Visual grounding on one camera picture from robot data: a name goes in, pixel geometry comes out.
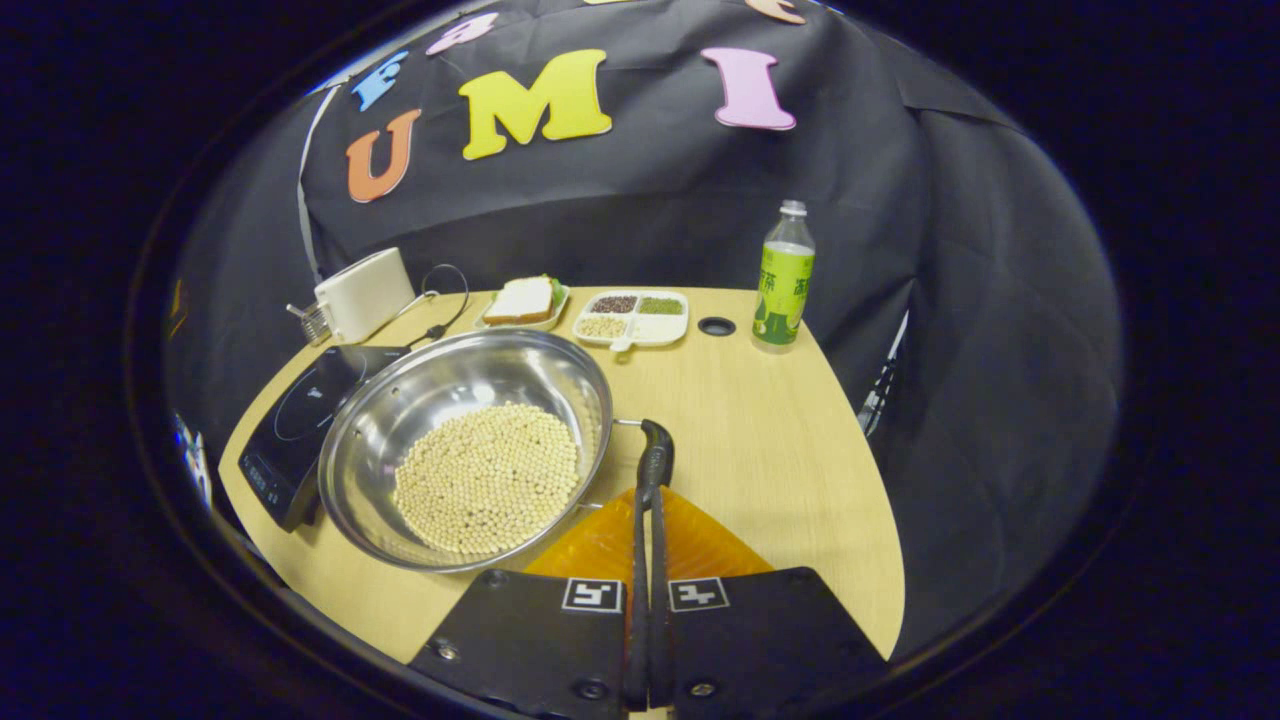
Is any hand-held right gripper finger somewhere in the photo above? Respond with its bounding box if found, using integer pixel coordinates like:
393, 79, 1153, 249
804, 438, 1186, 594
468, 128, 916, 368
648, 487, 891, 720
408, 487, 650, 717

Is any black induction cooktop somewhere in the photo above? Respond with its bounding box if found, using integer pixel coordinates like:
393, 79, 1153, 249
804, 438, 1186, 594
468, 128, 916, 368
238, 345, 411, 533

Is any black power cable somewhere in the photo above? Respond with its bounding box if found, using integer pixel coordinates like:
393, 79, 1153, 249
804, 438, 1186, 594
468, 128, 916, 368
400, 263, 471, 349

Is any pile of soybeans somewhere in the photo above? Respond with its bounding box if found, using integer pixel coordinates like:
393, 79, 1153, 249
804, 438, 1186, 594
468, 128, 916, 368
392, 402, 582, 556

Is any green label drink bottle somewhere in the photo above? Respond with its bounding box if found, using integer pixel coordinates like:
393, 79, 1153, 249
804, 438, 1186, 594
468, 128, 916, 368
751, 200, 817, 354

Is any white toaster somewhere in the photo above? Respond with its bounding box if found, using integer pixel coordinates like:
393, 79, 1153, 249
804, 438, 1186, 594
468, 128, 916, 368
314, 247, 417, 345

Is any wire utensil holder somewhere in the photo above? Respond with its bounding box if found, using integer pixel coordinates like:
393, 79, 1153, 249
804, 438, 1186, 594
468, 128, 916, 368
287, 300, 332, 347

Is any sandwich on small plate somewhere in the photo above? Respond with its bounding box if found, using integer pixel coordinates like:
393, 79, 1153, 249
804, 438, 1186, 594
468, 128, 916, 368
474, 275, 571, 333

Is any white divided bean dish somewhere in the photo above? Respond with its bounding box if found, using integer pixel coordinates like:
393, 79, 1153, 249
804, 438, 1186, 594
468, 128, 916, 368
572, 289, 690, 353

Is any stainless steel pot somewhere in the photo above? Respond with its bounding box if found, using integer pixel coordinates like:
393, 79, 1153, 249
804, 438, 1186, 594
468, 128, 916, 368
317, 329, 677, 574

